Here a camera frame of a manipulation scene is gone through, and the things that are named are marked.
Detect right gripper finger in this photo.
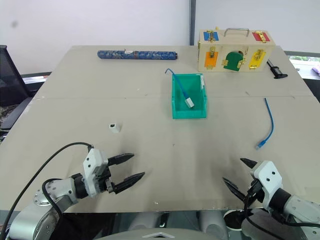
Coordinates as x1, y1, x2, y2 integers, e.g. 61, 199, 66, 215
239, 157, 257, 172
221, 177, 249, 201

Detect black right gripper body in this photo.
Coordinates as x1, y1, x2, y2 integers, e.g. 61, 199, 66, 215
246, 180, 265, 203

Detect wooden lock box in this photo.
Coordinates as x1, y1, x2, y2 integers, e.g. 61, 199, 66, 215
197, 27, 277, 74

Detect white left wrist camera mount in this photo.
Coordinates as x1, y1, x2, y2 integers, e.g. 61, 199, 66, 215
83, 148, 110, 197

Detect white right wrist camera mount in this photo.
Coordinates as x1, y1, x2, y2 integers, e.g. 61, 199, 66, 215
250, 160, 284, 209

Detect black mesh chair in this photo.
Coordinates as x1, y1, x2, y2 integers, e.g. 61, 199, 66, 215
0, 44, 31, 109

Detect black hand tool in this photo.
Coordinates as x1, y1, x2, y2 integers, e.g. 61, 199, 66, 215
266, 59, 289, 81

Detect black round base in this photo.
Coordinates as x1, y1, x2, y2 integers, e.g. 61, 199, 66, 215
223, 209, 251, 230

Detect small white adapter block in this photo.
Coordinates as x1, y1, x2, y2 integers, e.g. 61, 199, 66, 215
108, 121, 121, 134

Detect blue Ethernet cable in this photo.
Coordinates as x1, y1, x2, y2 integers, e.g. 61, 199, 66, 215
255, 97, 276, 151

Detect blue patterned tube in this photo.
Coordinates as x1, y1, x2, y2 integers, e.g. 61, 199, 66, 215
96, 49, 179, 62

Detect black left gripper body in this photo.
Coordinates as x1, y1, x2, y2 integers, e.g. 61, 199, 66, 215
97, 158, 117, 194

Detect grey rounded shape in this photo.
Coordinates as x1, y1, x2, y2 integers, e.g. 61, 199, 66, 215
198, 211, 230, 240

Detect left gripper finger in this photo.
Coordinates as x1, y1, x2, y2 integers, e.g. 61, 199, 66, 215
107, 152, 135, 167
111, 171, 146, 195

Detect grey metal pole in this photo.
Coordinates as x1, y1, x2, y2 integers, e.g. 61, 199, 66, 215
187, 0, 197, 47

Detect blue cable with white coupler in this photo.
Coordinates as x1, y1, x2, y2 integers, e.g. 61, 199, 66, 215
164, 68, 197, 110

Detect grey robot torso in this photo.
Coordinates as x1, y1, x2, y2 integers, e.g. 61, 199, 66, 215
94, 226, 201, 240

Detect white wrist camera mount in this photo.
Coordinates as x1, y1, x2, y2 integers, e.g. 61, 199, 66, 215
83, 148, 110, 197
250, 160, 284, 209

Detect green plastic bin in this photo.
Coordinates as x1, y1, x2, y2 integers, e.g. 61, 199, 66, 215
171, 73, 209, 120

